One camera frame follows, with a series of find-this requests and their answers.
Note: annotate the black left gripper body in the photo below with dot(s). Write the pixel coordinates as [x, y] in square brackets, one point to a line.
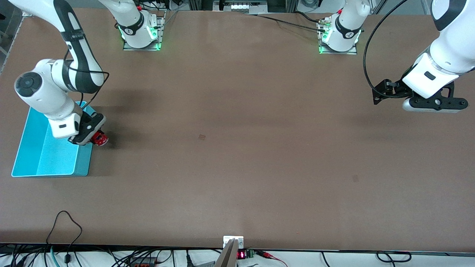
[396, 90]

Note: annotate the red beetle toy car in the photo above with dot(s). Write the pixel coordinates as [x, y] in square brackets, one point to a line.
[100, 140]

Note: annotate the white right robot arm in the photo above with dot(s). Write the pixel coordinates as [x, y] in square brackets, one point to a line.
[44, 96]

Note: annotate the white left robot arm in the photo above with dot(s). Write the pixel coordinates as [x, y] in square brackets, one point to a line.
[449, 52]

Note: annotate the blue plastic box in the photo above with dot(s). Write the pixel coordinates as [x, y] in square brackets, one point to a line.
[55, 159]

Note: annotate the clear acrylic box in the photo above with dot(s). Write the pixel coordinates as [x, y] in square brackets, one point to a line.
[5, 40]

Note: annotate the black power strip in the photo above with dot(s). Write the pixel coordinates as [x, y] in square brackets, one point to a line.
[143, 263]

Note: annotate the red clip lead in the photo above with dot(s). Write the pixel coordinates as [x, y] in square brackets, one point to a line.
[268, 255]

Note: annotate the aluminium profile bar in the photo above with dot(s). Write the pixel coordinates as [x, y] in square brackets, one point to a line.
[227, 257]

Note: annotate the red digit display module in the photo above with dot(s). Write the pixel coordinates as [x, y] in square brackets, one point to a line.
[242, 254]

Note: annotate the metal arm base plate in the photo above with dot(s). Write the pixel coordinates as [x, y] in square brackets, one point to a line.
[130, 48]
[350, 52]

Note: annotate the aluminium frame with light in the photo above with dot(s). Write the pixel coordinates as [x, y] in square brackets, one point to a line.
[241, 6]

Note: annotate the white mounting bracket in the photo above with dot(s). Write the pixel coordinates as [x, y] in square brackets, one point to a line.
[227, 239]

